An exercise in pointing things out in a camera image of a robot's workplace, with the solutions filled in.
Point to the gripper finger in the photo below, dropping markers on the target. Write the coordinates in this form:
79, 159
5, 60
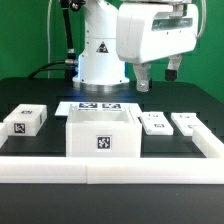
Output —
171, 73
142, 76

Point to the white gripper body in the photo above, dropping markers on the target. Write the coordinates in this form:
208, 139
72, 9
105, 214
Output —
146, 31

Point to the white cabinet door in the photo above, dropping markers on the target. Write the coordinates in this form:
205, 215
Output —
186, 122
155, 123

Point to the white cabinet body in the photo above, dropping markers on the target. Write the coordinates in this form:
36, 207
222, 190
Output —
103, 133

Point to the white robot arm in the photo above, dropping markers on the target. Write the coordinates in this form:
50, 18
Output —
98, 67

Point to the white cabinet top block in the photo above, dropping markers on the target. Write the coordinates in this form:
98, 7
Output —
26, 120

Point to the white U-shaped fence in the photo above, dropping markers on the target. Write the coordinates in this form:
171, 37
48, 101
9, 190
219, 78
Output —
111, 170

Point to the white marker base plate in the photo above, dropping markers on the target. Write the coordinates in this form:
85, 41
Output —
64, 107

